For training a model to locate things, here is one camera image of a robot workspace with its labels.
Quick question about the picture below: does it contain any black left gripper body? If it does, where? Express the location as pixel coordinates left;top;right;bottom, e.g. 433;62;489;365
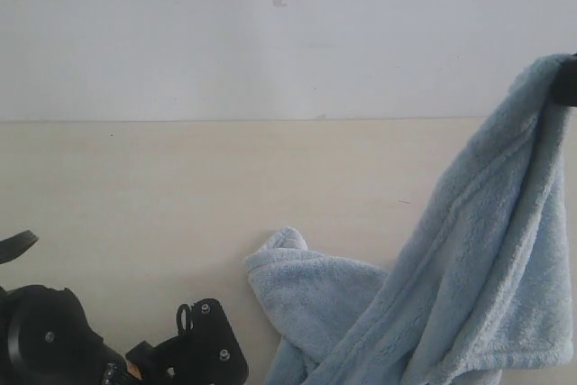
1;285;130;384

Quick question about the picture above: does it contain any light blue terry towel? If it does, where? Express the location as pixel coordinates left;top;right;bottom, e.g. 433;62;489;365
245;54;573;384

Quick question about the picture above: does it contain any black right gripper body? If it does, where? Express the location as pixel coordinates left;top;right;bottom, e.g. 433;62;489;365
552;54;577;107

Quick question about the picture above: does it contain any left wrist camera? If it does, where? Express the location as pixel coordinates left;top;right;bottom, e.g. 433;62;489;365
126;298;249;385

